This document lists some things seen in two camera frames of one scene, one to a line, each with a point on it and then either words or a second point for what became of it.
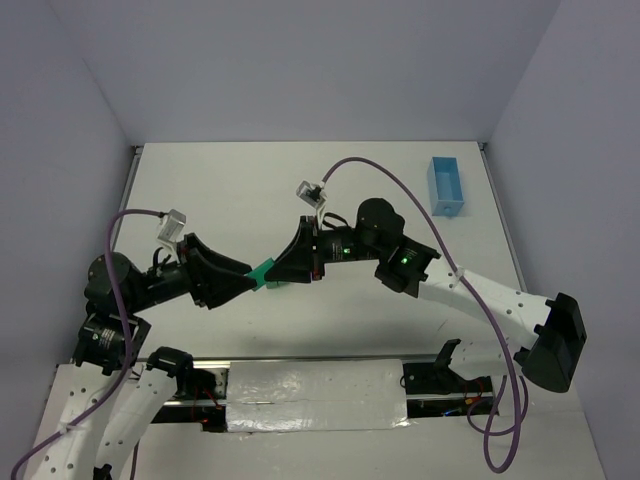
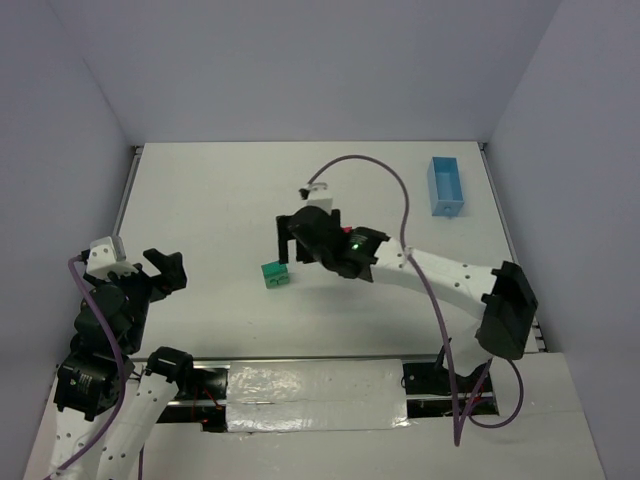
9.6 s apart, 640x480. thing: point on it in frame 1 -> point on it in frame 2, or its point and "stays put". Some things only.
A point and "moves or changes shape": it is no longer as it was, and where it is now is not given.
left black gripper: (191, 271) -> (157, 279)
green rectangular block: (259, 272) moves or changes shape
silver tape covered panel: (267, 396) stays put
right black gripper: (310, 248) -> (298, 232)
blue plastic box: (445, 186) stays put
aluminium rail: (320, 357) stays put
